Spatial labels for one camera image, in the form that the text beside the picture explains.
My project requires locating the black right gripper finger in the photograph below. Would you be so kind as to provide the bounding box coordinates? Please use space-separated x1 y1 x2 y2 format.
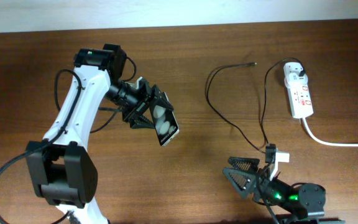
223 167 256 199
228 157 260 171

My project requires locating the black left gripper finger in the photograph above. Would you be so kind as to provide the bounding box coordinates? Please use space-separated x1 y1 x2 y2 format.
130 115 155 129
152 85 174 111

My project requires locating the black smartphone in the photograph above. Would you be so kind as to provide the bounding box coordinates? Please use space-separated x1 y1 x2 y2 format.
150 104 180 146

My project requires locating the black usb charging cable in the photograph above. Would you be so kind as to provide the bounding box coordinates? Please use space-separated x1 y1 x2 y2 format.
205 57 306 155

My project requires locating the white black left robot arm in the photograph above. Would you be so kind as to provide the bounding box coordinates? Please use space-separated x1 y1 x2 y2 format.
25 44 180 223

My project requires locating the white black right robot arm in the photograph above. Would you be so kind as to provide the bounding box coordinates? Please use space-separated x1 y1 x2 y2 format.
223 157 345 223

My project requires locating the white usb charger plug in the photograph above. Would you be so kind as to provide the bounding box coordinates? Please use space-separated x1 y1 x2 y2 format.
283 62 308 88

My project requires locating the white power strip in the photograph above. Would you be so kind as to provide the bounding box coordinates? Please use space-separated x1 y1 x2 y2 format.
287 84 313 119

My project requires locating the white power strip cord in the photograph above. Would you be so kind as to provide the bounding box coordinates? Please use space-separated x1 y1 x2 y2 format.
300 117 358 149

